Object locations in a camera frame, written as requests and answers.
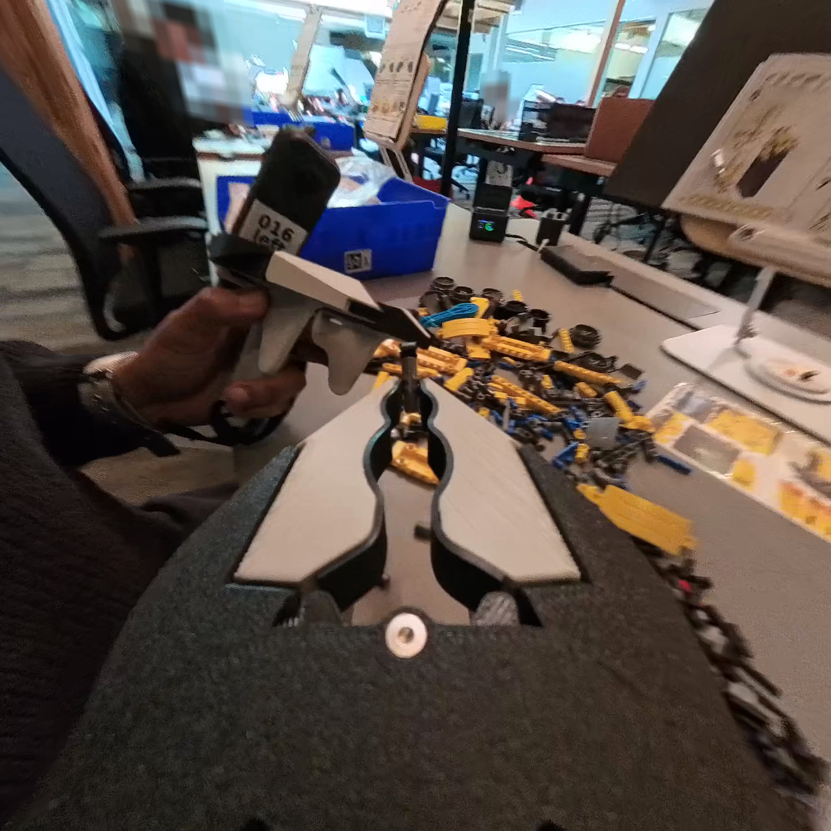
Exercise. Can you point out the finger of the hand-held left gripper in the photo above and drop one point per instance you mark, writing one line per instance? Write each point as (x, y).
(318, 279)
(347, 350)

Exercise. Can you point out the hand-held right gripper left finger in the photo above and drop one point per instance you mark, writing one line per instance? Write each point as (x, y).
(311, 513)

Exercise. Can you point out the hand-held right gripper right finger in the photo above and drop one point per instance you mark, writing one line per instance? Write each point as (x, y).
(506, 513)

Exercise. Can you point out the grey toy tube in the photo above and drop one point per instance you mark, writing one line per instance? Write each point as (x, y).
(409, 376)

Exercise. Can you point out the person's left forearm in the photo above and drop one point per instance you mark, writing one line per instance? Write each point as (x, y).
(39, 402)

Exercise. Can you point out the person's left hand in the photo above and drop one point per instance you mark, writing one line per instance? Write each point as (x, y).
(188, 357)

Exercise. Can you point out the blue plastic storage bin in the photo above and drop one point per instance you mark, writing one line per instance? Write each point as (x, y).
(383, 240)

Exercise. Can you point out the clear plastic bag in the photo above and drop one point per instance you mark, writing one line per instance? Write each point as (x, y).
(363, 178)

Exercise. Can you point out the yellow curved toy panel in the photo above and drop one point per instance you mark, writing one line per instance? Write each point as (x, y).
(636, 516)

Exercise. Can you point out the hanging instruction sheet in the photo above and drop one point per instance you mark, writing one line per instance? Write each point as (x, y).
(396, 84)

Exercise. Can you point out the pile of yellow toy bricks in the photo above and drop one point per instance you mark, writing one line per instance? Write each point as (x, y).
(506, 363)

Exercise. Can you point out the black office chair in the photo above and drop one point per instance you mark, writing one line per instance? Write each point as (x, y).
(156, 259)

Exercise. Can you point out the black charger green display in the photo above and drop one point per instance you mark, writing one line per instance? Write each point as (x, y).
(488, 224)

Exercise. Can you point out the black pole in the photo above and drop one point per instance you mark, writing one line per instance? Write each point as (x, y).
(458, 97)

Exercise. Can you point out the yellow printed sticker sheet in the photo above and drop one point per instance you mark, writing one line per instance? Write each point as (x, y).
(733, 448)

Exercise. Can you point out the background wooden desk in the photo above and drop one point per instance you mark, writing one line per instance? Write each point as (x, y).
(519, 139)

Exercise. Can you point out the black power adapter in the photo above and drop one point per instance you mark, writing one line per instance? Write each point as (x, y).
(554, 230)

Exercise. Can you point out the silver wristwatch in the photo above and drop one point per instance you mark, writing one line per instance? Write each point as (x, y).
(104, 393)

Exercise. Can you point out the wooden beam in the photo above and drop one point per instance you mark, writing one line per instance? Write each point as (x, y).
(58, 84)

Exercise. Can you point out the black power strip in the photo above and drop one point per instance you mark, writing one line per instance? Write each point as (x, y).
(578, 266)

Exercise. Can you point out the pile of small toy pins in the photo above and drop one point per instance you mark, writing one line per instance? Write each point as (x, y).
(727, 649)

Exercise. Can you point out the white book stand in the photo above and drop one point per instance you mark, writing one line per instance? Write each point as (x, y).
(714, 357)

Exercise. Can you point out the brown leather desk organiser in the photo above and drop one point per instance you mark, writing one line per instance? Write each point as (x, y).
(620, 130)

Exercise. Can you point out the dark grey desk divider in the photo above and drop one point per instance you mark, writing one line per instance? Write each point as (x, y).
(701, 78)

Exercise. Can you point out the open instruction booklet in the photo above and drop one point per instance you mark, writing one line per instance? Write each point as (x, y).
(759, 162)

